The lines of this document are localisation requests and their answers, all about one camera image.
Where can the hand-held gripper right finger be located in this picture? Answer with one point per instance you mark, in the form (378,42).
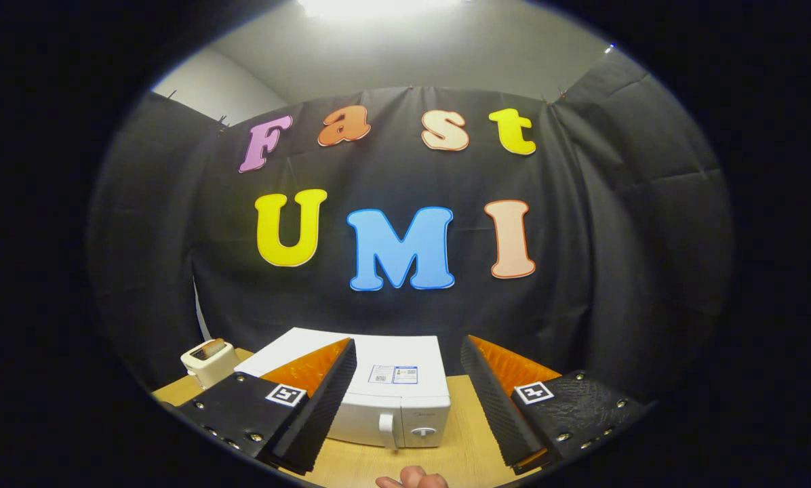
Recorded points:
(497,413)

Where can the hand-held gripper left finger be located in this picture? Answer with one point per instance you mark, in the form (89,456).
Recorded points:
(317,413)

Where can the white microwave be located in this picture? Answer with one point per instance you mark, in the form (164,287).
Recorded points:
(405,407)

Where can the white toaster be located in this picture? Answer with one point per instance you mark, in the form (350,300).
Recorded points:
(209,371)

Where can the brown toast slice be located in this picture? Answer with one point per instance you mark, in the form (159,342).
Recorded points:
(209,348)

